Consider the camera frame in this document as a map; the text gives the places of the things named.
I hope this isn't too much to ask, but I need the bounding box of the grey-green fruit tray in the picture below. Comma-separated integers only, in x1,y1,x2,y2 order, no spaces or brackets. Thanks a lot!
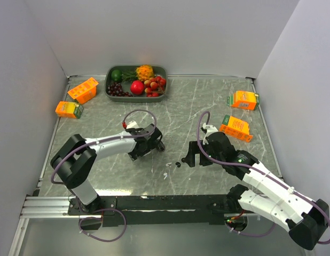
104,65,169,103

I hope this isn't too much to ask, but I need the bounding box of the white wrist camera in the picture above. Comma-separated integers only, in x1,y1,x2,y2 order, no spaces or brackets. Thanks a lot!
201,123,218,145
122,121,139,130

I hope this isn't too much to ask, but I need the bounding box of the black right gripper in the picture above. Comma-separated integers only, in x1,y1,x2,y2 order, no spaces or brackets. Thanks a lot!
184,140,224,167

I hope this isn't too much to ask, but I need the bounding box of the orange green box left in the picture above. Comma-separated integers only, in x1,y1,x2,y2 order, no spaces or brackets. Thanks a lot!
55,101,83,119

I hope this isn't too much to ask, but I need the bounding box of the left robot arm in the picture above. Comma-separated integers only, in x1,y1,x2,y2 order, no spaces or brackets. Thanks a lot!
50,124,165,214

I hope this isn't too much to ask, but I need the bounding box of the green lime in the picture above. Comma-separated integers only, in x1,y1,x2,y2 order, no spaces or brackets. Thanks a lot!
111,69,122,82

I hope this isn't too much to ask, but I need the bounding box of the dark grape bunch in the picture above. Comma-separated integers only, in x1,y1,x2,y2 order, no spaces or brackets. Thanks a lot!
106,82,132,97

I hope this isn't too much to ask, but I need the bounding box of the green leafy sprig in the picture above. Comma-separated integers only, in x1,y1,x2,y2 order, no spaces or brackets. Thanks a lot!
122,70,139,82

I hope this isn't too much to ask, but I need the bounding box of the orange box back right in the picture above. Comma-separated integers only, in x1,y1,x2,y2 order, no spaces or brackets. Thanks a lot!
227,91,260,110

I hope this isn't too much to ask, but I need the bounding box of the black earbud charging case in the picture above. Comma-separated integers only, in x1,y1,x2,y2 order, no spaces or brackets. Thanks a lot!
156,141,165,152

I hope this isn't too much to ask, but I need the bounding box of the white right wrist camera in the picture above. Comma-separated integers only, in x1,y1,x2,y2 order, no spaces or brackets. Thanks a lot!
201,123,218,145

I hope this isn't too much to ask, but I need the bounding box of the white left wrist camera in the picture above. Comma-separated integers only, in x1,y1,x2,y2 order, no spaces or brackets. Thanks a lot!
122,121,139,130

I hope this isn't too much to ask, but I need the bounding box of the red apple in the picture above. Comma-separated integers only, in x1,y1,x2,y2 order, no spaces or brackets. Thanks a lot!
130,81,145,95

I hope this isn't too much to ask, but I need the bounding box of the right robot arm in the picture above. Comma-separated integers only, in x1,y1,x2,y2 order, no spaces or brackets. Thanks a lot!
182,132,330,251

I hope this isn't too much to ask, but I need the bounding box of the aluminium frame rail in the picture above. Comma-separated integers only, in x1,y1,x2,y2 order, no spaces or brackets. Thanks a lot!
19,196,75,219

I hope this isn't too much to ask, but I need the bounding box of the orange box back left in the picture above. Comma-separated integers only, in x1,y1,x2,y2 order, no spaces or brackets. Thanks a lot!
67,77,99,104

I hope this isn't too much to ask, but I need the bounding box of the red lychee bunch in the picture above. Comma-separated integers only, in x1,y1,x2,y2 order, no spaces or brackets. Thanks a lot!
144,76,167,97

